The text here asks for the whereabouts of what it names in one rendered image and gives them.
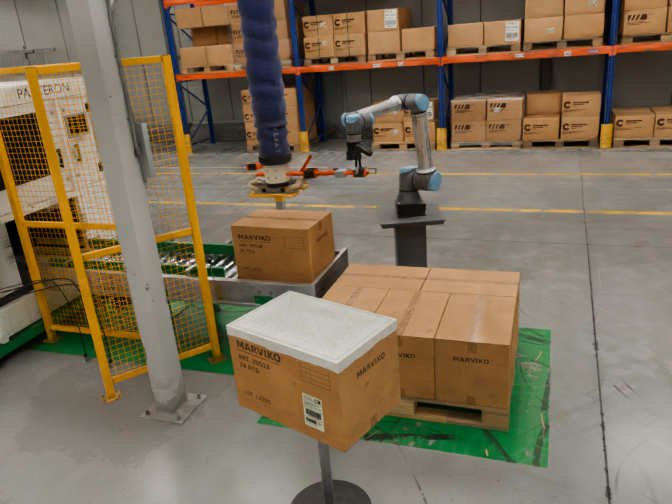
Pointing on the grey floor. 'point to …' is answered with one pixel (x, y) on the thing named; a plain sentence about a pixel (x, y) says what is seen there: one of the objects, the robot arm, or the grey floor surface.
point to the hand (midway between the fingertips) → (359, 171)
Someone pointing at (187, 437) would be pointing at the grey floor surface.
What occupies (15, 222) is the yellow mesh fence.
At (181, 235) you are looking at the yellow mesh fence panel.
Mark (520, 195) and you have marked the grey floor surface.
